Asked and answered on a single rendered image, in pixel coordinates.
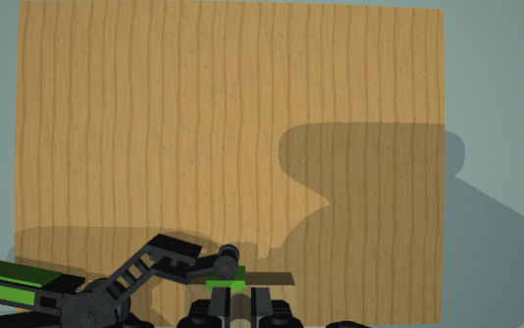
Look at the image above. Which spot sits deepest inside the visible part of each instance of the light brown wooden board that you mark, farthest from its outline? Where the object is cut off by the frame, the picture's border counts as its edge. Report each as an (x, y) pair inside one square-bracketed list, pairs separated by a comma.
[(309, 136)]

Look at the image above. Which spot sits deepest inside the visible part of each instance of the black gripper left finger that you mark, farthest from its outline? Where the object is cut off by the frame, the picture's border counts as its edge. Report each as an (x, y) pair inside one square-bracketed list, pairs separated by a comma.
[(214, 313)]

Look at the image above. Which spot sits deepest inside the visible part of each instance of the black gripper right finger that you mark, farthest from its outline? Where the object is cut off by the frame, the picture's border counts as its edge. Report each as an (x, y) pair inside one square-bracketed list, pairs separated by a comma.
[(262, 309)]

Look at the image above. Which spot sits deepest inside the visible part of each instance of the beige cylinder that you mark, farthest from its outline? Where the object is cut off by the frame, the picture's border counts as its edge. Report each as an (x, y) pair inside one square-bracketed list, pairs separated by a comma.
[(240, 311)]

